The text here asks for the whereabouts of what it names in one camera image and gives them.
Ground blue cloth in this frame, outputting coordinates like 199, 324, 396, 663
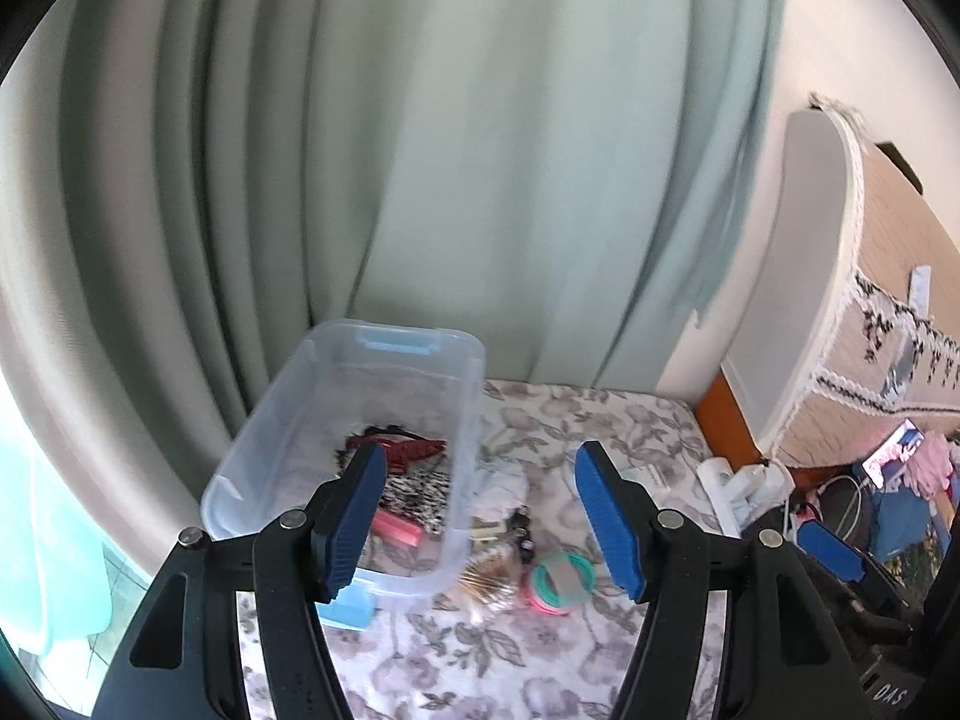
870, 487, 938, 560

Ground white crumpled tissue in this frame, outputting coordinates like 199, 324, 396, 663
472, 457, 530, 522

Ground white power strip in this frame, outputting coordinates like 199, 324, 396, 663
696, 457, 796, 533

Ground clear plastic container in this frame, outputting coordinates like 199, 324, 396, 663
201, 320, 486, 627

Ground pink and green tape rolls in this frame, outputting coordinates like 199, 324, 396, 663
529, 551, 599, 617

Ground white cable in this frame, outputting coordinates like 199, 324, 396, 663
810, 474, 877, 541

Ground small dark trinket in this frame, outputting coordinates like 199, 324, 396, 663
506, 510, 537, 563

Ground white drape cloth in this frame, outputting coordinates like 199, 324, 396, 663
750, 109, 860, 458

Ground pink clothing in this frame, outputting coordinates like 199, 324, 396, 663
904, 431, 959, 500

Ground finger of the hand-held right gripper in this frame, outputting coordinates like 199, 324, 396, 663
796, 521, 905, 608

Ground black and white scrunchie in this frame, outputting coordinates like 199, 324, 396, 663
334, 450, 455, 533

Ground pink item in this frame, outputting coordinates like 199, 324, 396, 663
371, 510, 425, 552

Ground red hair clip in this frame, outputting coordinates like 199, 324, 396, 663
345, 424, 447, 470

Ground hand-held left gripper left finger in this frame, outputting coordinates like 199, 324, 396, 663
90, 441, 389, 720

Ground wooden bed frame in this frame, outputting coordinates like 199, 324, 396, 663
694, 364, 863, 492

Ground pale green curtain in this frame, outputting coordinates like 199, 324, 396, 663
0, 0, 788, 481

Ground white charger adapter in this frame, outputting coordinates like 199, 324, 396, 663
731, 465, 794, 503

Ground pale teal panel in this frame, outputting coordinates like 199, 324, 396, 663
0, 367, 113, 661

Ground phone with lit screen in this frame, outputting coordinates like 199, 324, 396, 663
862, 420, 925, 488

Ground beige quilted lace-trimmed cover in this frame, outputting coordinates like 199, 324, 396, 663
810, 90, 960, 451

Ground grey floral blanket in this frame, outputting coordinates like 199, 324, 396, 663
232, 379, 751, 720

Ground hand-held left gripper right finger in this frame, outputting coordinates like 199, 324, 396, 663
575, 441, 863, 720

